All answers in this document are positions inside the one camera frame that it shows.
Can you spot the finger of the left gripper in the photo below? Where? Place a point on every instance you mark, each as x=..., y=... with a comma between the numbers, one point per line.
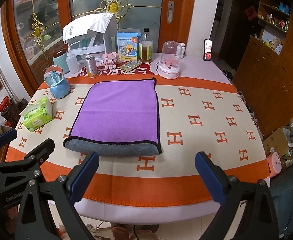
x=8, y=136
x=36, y=157

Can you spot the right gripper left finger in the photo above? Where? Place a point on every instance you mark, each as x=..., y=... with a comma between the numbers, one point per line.
x=35, y=220

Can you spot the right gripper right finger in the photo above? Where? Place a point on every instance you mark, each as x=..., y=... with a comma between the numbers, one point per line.
x=259, y=220

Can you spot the purple and grey towel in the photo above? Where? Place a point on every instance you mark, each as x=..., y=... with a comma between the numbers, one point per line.
x=118, y=119

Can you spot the red bucket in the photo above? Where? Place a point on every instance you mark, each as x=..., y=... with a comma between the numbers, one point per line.
x=5, y=104

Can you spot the green tissue pack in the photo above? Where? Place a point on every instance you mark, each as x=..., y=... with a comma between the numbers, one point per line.
x=37, y=115

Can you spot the pink round gadget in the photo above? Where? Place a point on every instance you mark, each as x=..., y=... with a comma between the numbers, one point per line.
x=274, y=164

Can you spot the blue castle snow globe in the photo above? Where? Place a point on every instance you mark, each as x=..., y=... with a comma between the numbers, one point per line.
x=56, y=81

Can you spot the cardboard box with clutter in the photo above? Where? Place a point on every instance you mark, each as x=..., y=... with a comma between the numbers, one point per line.
x=281, y=142

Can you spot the teal cylindrical humidifier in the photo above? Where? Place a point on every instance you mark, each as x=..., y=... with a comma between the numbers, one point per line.
x=59, y=59

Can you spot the silver orange aluminium can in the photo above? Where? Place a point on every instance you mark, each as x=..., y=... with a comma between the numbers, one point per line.
x=91, y=65

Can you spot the white squeeze bottle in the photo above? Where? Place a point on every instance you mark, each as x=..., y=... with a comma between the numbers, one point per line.
x=72, y=63

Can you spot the red white printed mat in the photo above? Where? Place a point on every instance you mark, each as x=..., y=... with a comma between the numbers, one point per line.
x=142, y=69

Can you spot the pink brick bear figure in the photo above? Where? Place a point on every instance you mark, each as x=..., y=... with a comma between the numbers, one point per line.
x=110, y=60

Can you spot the orange cream H-pattern blanket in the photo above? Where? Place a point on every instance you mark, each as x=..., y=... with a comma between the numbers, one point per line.
x=195, y=115

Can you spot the wooden glass sliding door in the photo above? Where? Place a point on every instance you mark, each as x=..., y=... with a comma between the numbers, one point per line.
x=32, y=29

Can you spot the white countertop appliance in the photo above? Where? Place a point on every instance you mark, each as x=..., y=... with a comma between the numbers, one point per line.
x=91, y=43

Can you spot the gold pill blister pack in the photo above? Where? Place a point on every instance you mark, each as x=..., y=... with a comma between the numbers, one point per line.
x=130, y=65

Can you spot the white paper bag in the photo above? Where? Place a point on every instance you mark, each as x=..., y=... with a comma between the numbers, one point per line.
x=98, y=22

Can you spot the wooden cabinet with shelves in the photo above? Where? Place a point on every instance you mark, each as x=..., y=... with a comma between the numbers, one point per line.
x=265, y=73

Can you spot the blue duck picture box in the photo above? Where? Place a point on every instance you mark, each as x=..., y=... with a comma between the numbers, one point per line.
x=127, y=46

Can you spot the glass bottle amber liquid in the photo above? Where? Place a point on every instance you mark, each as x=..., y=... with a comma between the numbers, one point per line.
x=146, y=46

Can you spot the pink dome music box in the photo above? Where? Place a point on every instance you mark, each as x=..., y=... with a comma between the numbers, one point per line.
x=169, y=65

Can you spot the upright smartphone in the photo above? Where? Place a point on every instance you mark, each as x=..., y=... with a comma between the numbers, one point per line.
x=207, y=50

